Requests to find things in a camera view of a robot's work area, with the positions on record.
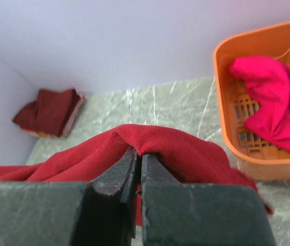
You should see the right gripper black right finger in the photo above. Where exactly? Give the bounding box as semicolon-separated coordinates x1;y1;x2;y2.
141;154;276;245

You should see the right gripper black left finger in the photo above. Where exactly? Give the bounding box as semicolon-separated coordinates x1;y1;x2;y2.
0;148;138;245

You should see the orange folded t-shirt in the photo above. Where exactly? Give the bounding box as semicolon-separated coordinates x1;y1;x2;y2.
20;126;59;138

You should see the dark red folded t-shirt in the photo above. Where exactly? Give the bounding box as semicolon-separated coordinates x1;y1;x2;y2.
12;89;77;137

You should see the pink folded t-shirt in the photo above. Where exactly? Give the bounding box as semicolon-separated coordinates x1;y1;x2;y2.
61;92;85;137

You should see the pink t-shirt in basket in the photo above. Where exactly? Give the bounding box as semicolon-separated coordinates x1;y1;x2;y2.
229;56;290;151

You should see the orange plastic basket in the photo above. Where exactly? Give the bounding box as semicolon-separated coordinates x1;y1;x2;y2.
213;21;290;180

